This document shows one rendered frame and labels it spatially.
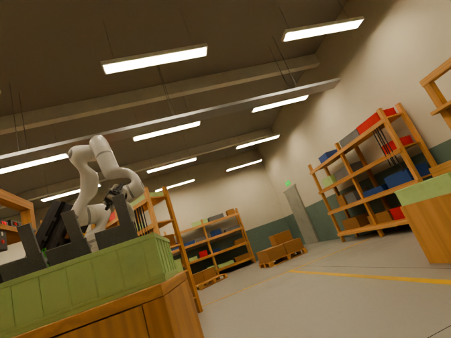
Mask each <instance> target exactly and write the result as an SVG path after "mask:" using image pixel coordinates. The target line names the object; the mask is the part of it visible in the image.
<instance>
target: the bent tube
mask: <svg viewBox="0 0 451 338"><path fill-rule="evenodd" d="M110 190H112V189H111V188H108V189H107V192H106V193H105V195H104V196H103V198H102V199H101V200H102V201H104V200H105V199H108V200H110V201H112V202H113V199H112V197H113V196H117V195H114V194H112V193H110V192H109V191H110ZM126 203H127V206H128V210H129V212H130V217H131V219H132V221H133V222H134V221H135V214H134V210H133V208H132V206H131V204H129V202H126Z"/></svg>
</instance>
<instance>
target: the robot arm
mask: <svg viewBox="0 0 451 338"><path fill-rule="evenodd" d="M68 159H69V160H70V162H71V163H72V164H73V165H74V166H75V167H76V168H77V170H78V171H79V173H80V177H81V189H80V193H79V197H78V199H77V201H76V202H75V204H74V205H73V207H72V209H71V210H73V209H74V212H75V215H77V216H79V217H78V222H79V225H80V227H82V226H85V225H91V224H96V226H95V228H94V229H92V230H90V231H89V232H88V233H86V234H85V237H86V238H87V241H88V243H89V244H91V245H92V247H91V251H92V253H93V252H95V251H99V248H98V245H97V241H96V239H95V234H94V233H96V232H100V231H103V230H105V227H106V224H107V222H108V220H109V218H110V216H111V210H110V207H111V208H115V206H114V203H113V202H112V201H110V200H108V199H105V200H104V202H103V204H95V205H87V204H88V202H89V201H90V200H91V199H92V198H93V197H94V196H95V195H96V194H97V191H98V188H99V177H98V174H97V173H96V171H94V170H93V169H92V168H90V167H89V166H88V164H87V163H88V162H96V161H97V162H98V165H99V167H100V169H101V171H102V174H103V176H104V177H105V178H106V179H107V180H113V179H117V178H129V179H130V180H131V183H129V184H127V185H125V186H123V184H122V183H120V184H114V185H113V187H112V188H111V189H112V190H110V191H109V192H110V193H112V194H114V195H119V194H124V196H125V199H126V201H127V202H130V201H131V200H132V199H133V198H135V197H137V196H139V195H141V194H142V193H143V192H144V191H145V189H144V185H143V184H142V181H141V180H140V177H139V176H138V175H137V174H136V173H135V172H134V171H132V170H130V169H127V168H122V167H119V166H118V164H117V161H116V159H115V156H114V155H113V152H112V150H111V148H110V146H109V143H108V141H107V140H106V139H105V138H104V137H103V136H101V135H95V136H93V137H92V138H91V139H90V142H89V145H79V146H73V147H72V148H71V149H70V150H69V152H68Z"/></svg>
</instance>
